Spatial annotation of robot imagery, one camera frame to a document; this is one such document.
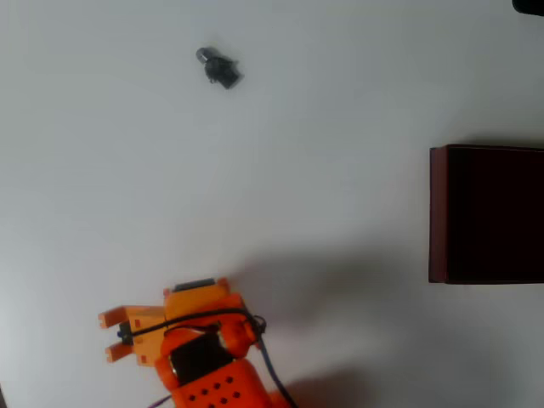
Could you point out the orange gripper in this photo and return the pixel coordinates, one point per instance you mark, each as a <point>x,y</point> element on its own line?
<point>196,295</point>

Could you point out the small black object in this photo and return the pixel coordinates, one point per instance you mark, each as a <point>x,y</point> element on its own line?
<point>221,70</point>

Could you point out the dark red box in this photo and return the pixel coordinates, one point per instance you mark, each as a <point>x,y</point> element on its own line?
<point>489,212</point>

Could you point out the black object at picture corner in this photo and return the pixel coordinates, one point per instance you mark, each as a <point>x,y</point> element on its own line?
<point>531,6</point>

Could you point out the orange camera mount with camera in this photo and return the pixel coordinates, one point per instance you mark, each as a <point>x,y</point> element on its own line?
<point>144,352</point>

